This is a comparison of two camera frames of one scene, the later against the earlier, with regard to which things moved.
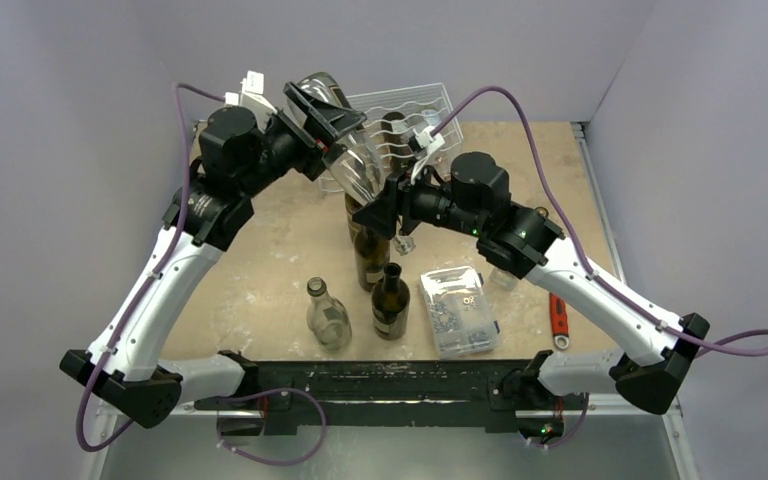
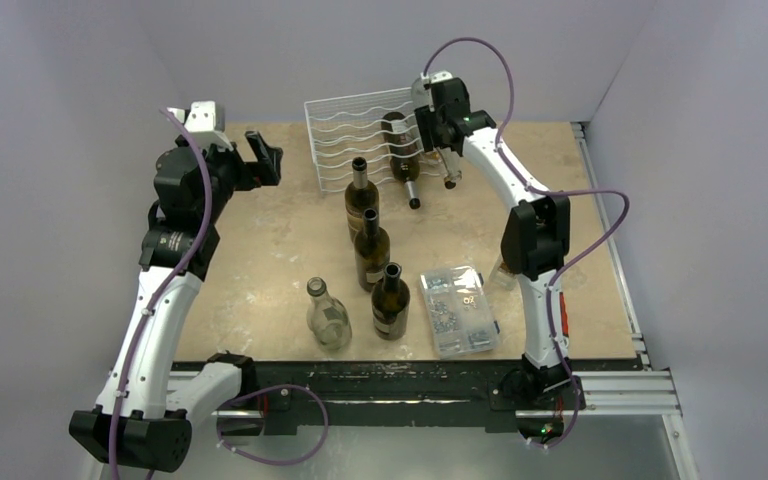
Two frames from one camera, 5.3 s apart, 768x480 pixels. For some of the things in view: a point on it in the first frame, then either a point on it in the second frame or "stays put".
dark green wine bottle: (372, 257) stays put
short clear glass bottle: (327, 316) stays put
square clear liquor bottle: (503, 280) stays put
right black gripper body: (398, 205) to (428, 132)
